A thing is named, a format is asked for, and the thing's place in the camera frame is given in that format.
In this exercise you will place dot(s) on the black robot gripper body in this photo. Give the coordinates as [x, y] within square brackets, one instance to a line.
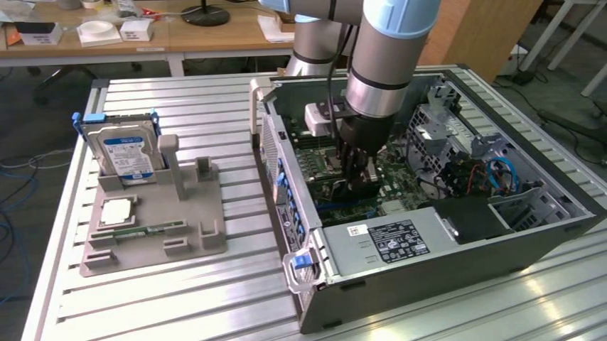
[366, 133]

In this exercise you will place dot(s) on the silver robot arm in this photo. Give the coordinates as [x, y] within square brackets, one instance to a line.
[384, 53]

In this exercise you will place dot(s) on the blue expansion slot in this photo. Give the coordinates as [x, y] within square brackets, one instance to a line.
[326, 207]

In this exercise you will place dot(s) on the CPU socket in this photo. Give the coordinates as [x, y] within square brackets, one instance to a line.
[329, 160]

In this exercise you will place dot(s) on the green motherboard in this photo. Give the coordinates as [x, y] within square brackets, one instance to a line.
[403, 184]

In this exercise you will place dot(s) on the silver chipset heatsink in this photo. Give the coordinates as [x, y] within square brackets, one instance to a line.
[392, 209]

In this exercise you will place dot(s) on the grey power supply unit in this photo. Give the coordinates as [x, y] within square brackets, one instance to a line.
[341, 248]

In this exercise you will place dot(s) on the white paper stack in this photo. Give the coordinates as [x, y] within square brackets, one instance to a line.
[274, 28]

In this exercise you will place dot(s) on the open black PC case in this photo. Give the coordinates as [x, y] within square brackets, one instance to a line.
[427, 291]

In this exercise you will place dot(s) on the wooden cabinet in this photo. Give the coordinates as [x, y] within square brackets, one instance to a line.
[483, 35]

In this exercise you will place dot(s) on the metal disk bay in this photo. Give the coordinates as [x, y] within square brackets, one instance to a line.
[531, 209]

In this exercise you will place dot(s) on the wooden desk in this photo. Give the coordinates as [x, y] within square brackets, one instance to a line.
[213, 39]

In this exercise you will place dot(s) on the grey parts rack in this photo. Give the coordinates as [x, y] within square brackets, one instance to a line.
[150, 220]

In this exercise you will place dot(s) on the hard disk in blue carrier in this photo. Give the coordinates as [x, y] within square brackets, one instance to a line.
[125, 152]

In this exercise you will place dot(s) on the green RAM stick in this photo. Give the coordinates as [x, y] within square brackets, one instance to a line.
[141, 231]

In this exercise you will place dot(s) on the black lamp base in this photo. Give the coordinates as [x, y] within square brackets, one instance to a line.
[204, 16]

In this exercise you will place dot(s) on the silver CPU chip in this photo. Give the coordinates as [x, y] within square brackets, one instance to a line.
[116, 212]

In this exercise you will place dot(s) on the white box with label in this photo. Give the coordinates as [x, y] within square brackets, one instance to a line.
[136, 31]

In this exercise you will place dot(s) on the black chair base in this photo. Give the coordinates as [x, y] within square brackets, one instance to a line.
[56, 80]

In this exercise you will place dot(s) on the white box with black lid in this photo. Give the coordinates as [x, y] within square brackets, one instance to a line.
[37, 33]

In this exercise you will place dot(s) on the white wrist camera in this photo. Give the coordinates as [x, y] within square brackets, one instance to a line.
[320, 122]

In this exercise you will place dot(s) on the white table frame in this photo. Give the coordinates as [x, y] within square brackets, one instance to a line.
[565, 21]

